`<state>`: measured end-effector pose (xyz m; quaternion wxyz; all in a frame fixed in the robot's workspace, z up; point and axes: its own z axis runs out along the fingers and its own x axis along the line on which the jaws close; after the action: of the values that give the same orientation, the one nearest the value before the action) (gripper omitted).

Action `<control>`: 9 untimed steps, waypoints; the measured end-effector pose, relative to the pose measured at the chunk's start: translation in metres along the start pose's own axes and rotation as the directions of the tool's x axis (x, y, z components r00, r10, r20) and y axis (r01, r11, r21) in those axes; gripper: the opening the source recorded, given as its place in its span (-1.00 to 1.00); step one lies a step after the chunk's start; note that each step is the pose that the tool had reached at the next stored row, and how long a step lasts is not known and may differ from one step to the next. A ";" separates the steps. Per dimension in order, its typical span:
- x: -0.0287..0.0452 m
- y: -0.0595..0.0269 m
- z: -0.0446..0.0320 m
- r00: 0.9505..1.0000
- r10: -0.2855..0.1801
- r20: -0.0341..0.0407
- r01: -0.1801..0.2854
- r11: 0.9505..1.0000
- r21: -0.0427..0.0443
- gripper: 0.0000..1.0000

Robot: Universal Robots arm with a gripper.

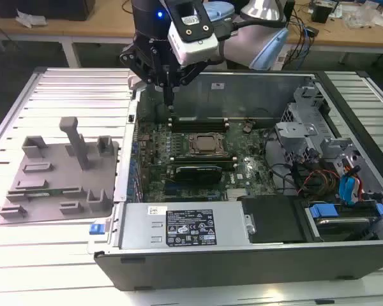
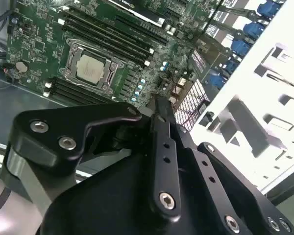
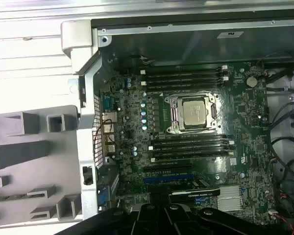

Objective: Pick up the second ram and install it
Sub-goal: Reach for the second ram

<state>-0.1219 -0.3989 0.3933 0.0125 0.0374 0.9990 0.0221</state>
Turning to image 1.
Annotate crumpled white plastic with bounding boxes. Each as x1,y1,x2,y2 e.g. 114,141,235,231
15,8,48,27

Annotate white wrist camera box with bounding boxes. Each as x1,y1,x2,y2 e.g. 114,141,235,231
164,0,220,67

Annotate metal disk bay cage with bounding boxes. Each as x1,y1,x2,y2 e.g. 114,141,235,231
274,85,363,166

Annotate black plastic shroud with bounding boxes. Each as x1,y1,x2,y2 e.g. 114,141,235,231
241,196,309,245

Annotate silver chipset heatsink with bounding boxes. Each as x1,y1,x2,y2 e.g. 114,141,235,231
225,187,249,202

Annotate installed RAM stick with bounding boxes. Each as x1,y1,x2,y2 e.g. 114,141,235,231
177,116,226,123

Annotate pale grey plastic bracket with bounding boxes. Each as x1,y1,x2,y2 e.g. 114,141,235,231
126,70,147,91

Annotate black wire bundle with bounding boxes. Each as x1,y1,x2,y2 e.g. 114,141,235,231
263,129,296,195

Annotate hard disk in blue carrier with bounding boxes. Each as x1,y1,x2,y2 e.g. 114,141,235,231
303,200,383,244

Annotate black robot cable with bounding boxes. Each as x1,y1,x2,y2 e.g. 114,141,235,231
215,21,244,41

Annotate orange wire bundle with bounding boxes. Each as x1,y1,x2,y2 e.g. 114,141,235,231
301,170,341,194

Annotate clear plastic bags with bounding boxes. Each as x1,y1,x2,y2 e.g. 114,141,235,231
343,4,383,30

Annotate large black box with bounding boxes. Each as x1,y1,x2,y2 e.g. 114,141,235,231
0,0,96,22

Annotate green RAM stick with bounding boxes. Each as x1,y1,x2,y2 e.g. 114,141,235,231
25,190,84,197

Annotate grey parts rack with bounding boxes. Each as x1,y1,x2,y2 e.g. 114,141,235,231
0,116,121,226

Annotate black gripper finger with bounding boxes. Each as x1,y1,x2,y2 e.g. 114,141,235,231
169,59,209,113
119,44,173,112

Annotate silver power supply unit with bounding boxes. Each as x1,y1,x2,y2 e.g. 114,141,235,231
118,202,255,252

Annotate black open PC case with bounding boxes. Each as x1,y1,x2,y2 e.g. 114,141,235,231
93,68,383,293

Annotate wooden desk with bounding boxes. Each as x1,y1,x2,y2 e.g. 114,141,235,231
0,0,383,69

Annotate blue wire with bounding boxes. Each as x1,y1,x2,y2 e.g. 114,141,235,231
339,175,362,205

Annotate blue cable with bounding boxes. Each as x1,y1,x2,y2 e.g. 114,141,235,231
298,12,312,58

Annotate black RAM slot bank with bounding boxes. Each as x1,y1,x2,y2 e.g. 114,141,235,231
169,115,230,134
171,154,236,170

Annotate red wire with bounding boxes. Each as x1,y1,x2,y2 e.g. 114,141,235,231
344,164,364,202

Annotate black graphics card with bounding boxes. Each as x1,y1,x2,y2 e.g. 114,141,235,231
174,164,223,185

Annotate CPU socket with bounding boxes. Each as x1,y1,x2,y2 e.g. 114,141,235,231
187,133,228,156

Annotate small black box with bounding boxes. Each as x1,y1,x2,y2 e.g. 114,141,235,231
310,2,333,24

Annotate CPU with metal lid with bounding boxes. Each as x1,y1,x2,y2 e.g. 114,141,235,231
196,136,220,151

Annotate green motherboard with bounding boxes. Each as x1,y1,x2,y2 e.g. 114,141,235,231
136,105,277,203

